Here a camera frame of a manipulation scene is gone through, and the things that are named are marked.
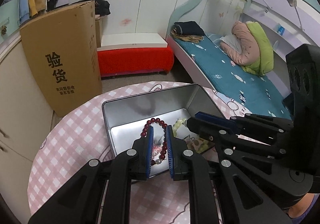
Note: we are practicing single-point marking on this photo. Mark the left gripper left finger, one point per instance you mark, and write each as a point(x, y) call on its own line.
point(99, 192)

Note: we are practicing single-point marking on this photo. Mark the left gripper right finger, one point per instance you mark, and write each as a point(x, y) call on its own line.
point(184, 164)

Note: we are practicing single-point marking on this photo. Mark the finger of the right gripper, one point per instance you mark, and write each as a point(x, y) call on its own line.
point(249, 180)
point(257, 127)

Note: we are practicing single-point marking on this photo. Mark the teal bed mattress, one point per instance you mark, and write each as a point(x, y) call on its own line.
point(257, 93)

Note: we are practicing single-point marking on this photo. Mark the pink and green quilt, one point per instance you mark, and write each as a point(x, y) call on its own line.
point(257, 55)

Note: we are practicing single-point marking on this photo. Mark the pink checkered tablecloth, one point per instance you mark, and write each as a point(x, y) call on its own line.
point(81, 136)

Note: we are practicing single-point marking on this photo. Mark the grey metal tin box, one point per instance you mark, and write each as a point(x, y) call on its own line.
point(126, 118)

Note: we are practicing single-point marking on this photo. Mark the blue small box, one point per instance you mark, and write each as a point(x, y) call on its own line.
point(280, 30)

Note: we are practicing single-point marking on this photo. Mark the white pillow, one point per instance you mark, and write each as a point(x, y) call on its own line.
point(233, 42)

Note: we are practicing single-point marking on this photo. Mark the red covered bench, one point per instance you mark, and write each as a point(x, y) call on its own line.
point(127, 61)

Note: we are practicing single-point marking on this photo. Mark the white board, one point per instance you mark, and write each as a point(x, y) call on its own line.
point(132, 40)

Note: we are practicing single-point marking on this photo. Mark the folded dark clothes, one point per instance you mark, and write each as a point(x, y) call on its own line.
point(188, 31)

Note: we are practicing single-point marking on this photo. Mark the large cardboard box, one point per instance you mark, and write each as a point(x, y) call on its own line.
point(61, 50)

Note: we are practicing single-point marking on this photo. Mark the small cardboard box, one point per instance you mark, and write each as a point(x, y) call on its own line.
point(98, 30)

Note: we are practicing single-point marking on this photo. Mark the black bag on boxes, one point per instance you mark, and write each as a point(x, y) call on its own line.
point(102, 7)

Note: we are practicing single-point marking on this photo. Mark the mint drawer cabinet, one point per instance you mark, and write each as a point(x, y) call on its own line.
point(8, 19)

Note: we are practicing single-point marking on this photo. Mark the mint bunk bed frame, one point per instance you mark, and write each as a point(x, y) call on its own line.
point(291, 16)

